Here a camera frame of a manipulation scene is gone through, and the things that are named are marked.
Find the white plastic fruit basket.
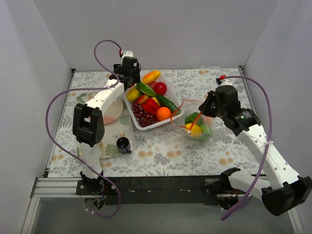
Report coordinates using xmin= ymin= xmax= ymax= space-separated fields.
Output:
xmin=123 ymin=70 xmax=183 ymax=131

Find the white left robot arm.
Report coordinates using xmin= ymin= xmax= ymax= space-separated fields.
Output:
xmin=73 ymin=51 xmax=140 ymax=195

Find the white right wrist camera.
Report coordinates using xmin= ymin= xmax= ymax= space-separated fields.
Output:
xmin=216 ymin=75 xmax=233 ymax=86

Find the orange pink peach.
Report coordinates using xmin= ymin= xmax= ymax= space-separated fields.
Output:
xmin=205 ymin=117 xmax=214 ymax=126

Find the dark blue cup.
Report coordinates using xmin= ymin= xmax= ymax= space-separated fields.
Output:
xmin=116 ymin=137 xmax=131 ymax=154

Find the green toy watermelon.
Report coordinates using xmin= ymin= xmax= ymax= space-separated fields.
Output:
xmin=199 ymin=124 xmax=212 ymax=141

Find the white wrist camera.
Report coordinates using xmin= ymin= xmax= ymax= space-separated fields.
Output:
xmin=119 ymin=50 xmax=134 ymax=58
xmin=216 ymin=75 xmax=233 ymax=86

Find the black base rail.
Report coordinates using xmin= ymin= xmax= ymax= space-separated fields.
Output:
xmin=76 ymin=175 xmax=244 ymax=208

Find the orange fruit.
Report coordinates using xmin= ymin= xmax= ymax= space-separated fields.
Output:
xmin=156 ymin=107 xmax=172 ymax=121

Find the leaf patterned rectangular tray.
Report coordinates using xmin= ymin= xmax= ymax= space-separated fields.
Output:
xmin=75 ymin=87 xmax=136 ymax=160

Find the red tomato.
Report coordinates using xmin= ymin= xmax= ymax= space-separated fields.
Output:
xmin=154 ymin=82 xmax=167 ymax=96

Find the pink beige round plate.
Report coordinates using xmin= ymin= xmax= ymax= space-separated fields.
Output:
xmin=103 ymin=99 xmax=123 ymax=125

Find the green bell pepper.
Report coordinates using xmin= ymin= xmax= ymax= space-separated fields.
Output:
xmin=184 ymin=112 xmax=203 ymax=126

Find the clear zip top bag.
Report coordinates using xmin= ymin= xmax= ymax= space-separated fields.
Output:
xmin=170 ymin=99 xmax=212 ymax=142

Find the yellow fruit left side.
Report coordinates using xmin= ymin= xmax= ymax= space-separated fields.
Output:
xmin=126 ymin=88 xmax=141 ymax=102

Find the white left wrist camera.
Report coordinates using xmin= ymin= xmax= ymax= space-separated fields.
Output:
xmin=119 ymin=50 xmax=134 ymax=58

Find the yellow lemon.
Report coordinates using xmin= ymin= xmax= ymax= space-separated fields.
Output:
xmin=185 ymin=123 xmax=202 ymax=139

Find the dark red grape bunch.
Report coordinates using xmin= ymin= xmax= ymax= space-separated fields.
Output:
xmin=131 ymin=102 xmax=157 ymax=127

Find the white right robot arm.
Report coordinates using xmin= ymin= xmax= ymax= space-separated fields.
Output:
xmin=199 ymin=85 xmax=312 ymax=216

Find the dark green cucumber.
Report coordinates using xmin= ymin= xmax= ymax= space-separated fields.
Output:
xmin=156 ymin=95 xmax=177 ymax=113

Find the floral table mat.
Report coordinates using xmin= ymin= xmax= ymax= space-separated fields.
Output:
xmin=48 ymin=68 xmax=259 ymax=178

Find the orange yellow mango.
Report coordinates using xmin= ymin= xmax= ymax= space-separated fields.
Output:
xmin=142 ymin=70 xmax=160 ymax=85

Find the red bell pepper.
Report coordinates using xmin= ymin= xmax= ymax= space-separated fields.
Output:
xmin=142 ymin=98 xmax=160 ymax=115

